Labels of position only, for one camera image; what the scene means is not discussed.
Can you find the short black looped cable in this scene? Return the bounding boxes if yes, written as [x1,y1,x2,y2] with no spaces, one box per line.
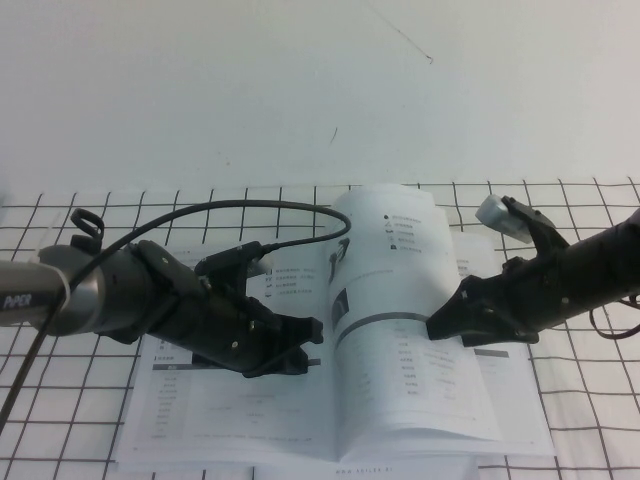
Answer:
[69,207,106,249]

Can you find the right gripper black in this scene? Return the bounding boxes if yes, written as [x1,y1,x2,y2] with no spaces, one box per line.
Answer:
[425,257,572,346]

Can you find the white booklet with web address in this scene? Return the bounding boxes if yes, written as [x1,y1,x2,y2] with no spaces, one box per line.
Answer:
[114,452,481,480]

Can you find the white cable tie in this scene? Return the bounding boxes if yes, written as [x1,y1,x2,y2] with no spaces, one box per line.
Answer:
[29,214,72,304]

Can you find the long black camera cable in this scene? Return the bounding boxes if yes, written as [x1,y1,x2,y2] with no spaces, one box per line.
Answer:
[0,198,352,426]

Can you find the white product manual book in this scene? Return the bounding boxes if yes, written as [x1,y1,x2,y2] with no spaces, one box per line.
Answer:
[112,182,559,466]

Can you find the white black-grid checkered tablecloth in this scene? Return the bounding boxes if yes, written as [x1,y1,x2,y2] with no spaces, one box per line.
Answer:
[0,177,640,480]

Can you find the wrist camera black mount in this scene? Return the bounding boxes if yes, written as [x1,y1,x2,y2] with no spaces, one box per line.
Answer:
[501,195,572,267]
[194,241,265,311]

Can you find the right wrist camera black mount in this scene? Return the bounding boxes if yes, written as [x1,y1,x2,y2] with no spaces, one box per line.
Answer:
[501,195,572,267]

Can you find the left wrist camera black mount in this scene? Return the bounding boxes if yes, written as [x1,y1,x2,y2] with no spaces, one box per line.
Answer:
[194,241,265,311]

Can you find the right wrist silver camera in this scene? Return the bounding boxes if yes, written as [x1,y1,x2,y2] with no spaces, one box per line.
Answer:
[474,194,532,242]

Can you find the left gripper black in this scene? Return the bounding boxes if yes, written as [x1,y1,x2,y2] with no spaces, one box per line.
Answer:
[149,278,325,380]

